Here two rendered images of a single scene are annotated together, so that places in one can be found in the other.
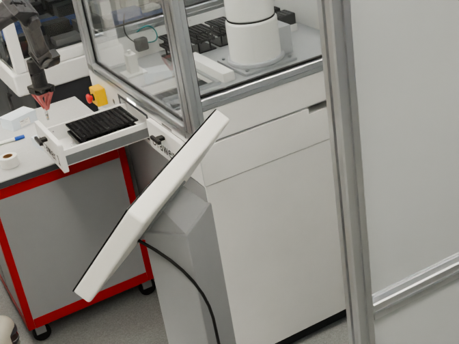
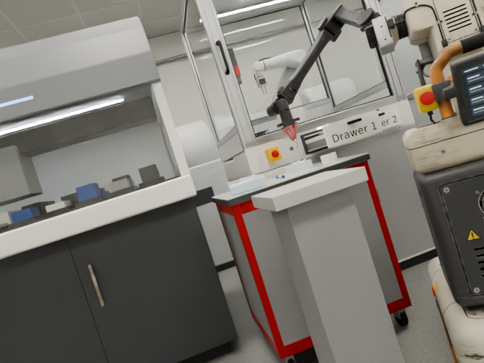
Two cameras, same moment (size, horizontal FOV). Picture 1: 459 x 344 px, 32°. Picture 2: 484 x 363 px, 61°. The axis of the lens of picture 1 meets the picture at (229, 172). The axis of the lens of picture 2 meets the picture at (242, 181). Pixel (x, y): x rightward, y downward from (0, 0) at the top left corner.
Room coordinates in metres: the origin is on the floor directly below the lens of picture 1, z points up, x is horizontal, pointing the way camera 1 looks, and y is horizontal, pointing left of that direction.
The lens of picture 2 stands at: (2.68, 2.67, 0.86)
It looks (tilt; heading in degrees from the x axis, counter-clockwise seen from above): 2 degrees down; 285
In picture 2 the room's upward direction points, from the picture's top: 18 degrees counter-clockwise
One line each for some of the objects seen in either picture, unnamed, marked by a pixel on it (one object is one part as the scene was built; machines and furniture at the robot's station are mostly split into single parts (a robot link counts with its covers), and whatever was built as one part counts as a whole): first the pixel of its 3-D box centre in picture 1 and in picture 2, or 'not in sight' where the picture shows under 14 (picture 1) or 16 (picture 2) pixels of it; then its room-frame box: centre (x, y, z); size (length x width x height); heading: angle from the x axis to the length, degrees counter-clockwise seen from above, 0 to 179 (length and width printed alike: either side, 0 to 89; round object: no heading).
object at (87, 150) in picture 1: (105, 130); (335, 136); (2.70, 0.43, 0.86); 0.40 x 0.26 x 0.06; 115
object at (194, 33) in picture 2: not in sight; (207, 71); (3.36, 0.07, 1.52); 0.87 x 0.01 x 0.86; 115
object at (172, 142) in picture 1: (167, 145); (377, 122); (2.46, 0.19, 0.87); 0.29 x 0.02 x 0.11; 25
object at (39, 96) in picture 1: (42, 97); (289, 132); (2.90, 0.67, 0.95); 0.07 x 0.07 x 0.09; 41
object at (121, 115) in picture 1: (102, 129); not in sight; (2.70, 0.43, 0.87); 0.22 x 0.18 x 0.06; 115
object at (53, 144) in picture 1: (50, 145); (352, 129); (2.62, 0.62, 0.87); 0.29 x 0.02 x 0.11; 25
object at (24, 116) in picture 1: (18, 119); (243, 184); (3.16, 0.85, 0.79); 0.13 x 0.09 x 0.05; 135
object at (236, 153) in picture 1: (248, 82); (305, 145); (2.91, -0.13, 0.87); 1.02 x 0.95 x 0.14; 25
